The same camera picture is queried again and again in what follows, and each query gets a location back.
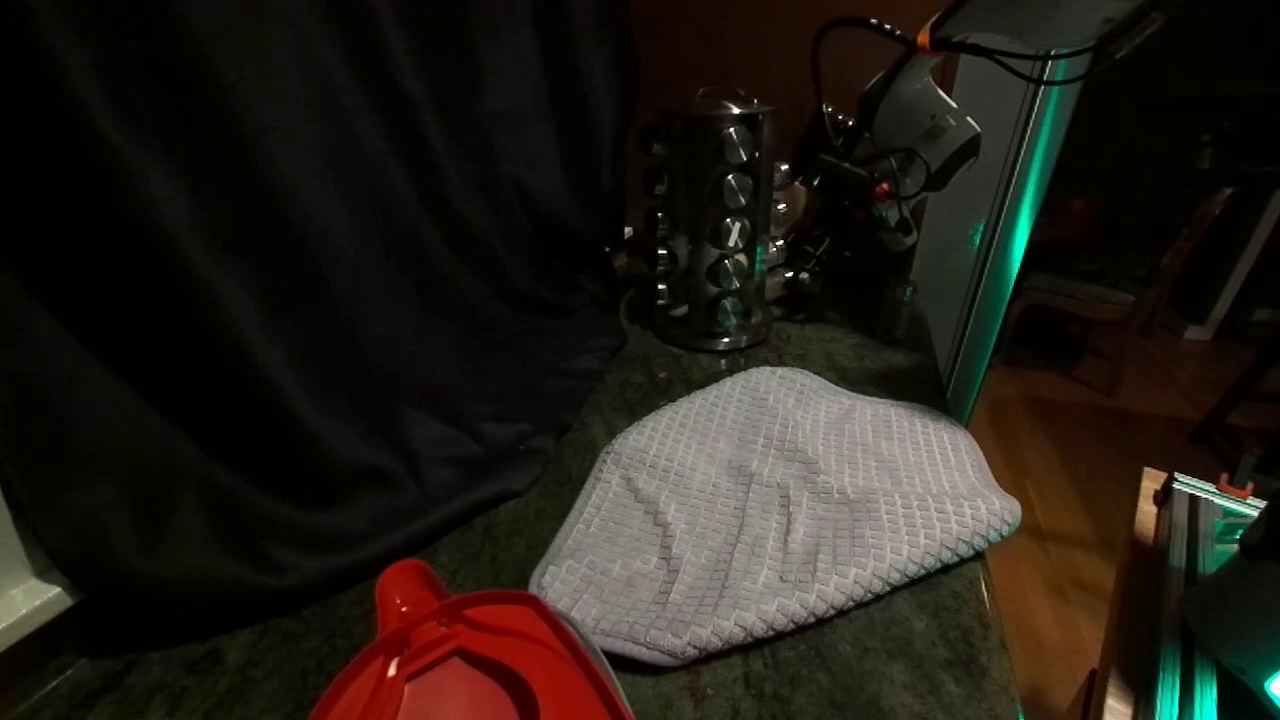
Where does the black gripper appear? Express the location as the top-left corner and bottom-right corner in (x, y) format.
(795, 98), (929, 257)

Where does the tall grey upright panel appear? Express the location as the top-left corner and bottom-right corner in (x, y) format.
(914, 54), (1165, 428)

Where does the grey waffle weave cloth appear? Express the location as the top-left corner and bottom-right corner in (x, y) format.
(529, 366), (1029, 674)

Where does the black fabric curtain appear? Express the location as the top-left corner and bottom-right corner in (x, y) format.
(0, 0), (639, 656)

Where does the red plastic container lid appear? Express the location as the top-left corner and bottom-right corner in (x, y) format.
(310, 556), (639, 720)

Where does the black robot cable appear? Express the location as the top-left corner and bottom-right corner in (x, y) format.
(808, 14), (1165, 153)

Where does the aluminium profile mounting frame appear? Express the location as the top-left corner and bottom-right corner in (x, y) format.
(1153, 464), (1274, 720)

